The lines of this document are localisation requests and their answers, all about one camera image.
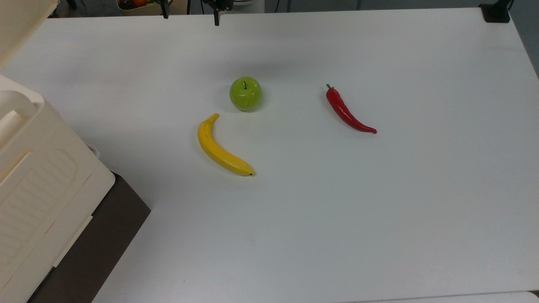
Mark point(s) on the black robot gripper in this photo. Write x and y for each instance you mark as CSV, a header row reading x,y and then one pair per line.
x,y
217,4

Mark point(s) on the cream cabinet door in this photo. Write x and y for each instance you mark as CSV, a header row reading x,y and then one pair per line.
x,y
21,25

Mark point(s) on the cream plastic cabinet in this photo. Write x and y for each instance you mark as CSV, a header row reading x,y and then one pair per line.
x,y
38,181

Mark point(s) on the black tripod leg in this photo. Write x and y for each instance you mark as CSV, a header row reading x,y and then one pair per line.
x,y
164,8

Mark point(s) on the green apple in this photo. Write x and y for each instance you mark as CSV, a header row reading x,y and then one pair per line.
x,y
245,94

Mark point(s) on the fruit basket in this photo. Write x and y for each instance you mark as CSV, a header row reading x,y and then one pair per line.
x,y
132,4

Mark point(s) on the yellow banana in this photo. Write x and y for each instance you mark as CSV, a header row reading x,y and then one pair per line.
x,y
217,151

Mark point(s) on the red chili pepper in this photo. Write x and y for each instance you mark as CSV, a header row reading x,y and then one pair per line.
x,y
343,111

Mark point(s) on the dark brown drawer base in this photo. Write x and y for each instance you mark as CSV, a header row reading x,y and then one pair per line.
x,y
97,244

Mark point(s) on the black table clamp mount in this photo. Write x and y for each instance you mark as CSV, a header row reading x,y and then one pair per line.
x,y
496,11

